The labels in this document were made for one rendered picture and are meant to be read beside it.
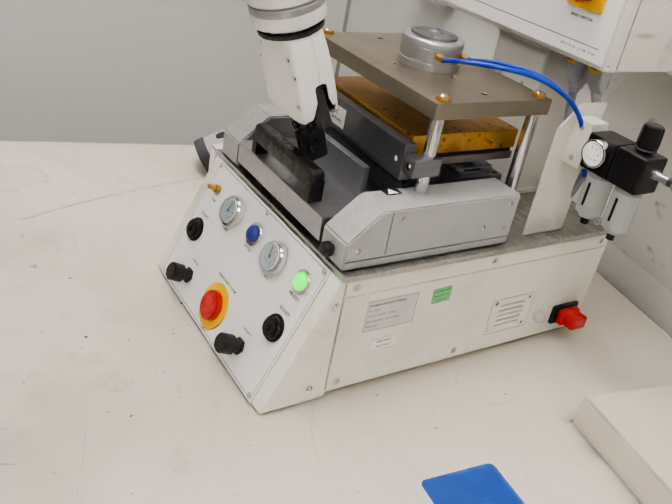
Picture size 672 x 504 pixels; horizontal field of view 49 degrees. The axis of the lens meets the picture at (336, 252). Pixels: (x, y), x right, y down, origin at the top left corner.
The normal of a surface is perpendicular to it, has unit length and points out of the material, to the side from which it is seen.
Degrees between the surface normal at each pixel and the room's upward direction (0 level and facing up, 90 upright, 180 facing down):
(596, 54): 90
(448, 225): 90
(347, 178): 90
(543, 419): 0
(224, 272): 65
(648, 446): 0
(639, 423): 0
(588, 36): 90
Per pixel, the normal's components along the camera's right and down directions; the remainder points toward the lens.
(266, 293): -0.69, -0.24
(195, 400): 0.17, -0.86
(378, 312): 0.51, 0.50
